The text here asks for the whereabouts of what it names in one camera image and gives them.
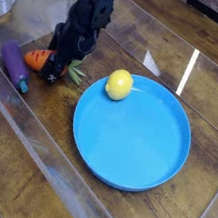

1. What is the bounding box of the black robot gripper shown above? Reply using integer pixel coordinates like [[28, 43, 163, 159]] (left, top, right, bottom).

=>
[[39, 22, 99, 85]]

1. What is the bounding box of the orange toy carrot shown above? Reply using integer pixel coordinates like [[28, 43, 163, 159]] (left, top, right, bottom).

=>
[[23, 49, 84, 84]]

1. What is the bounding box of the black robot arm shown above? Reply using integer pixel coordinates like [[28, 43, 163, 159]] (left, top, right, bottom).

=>
[[39, 0, 115, 84]]

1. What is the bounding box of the purple toy eggplant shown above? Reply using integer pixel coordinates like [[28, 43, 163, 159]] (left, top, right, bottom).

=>
[[1, 40, 29, 94]]

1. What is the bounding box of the yellow toy lemon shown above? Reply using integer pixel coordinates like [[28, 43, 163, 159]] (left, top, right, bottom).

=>
[[105, 69, 134, 101]]

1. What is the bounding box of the blue round plate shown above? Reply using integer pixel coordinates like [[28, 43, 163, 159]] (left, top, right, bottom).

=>
[[73, 75, 191, 192]]

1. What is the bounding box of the clear acrylic enclosure wall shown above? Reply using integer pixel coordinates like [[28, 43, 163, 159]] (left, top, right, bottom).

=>
[[0, 0, 218, 218]]

